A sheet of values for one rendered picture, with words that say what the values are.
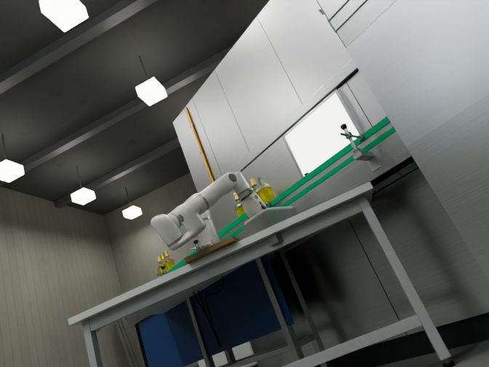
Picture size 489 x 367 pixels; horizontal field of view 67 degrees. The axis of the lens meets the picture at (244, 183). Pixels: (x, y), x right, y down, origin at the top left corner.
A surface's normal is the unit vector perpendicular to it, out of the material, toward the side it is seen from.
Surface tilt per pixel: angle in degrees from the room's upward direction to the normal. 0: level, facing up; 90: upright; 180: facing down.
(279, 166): 90
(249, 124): 90
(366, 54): 90
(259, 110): 90
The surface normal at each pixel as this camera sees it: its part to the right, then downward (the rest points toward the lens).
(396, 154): -0.72, 0.00
